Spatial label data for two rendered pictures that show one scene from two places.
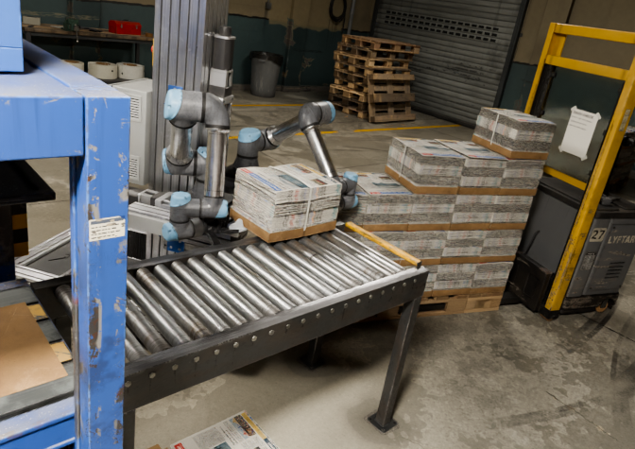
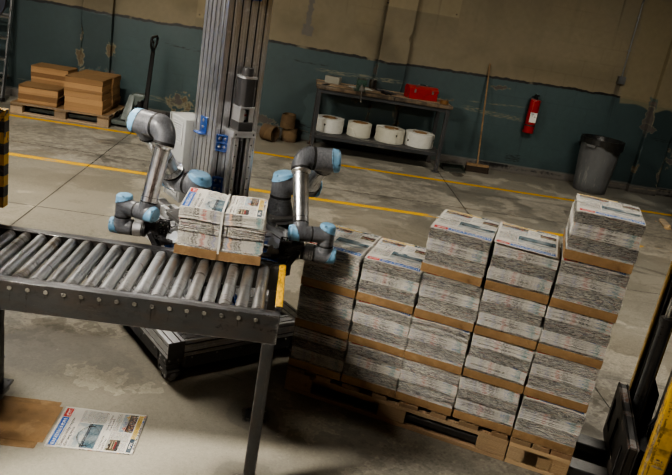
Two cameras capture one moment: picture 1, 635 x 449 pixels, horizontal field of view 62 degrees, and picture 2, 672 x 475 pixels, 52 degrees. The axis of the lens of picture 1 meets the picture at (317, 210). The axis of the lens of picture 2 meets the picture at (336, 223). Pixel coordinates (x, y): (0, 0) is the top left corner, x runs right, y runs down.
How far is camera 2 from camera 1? 213 cm
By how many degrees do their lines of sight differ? 37
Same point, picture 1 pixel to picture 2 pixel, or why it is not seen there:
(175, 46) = (207, 82)
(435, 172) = (449, 251)
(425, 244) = (438, 340)
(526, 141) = (591, 240)
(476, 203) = (514, 308)
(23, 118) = not seen: outside the picture
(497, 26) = not seen: outside the picture
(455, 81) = not seen: outside the picture
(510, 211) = (573, 335)
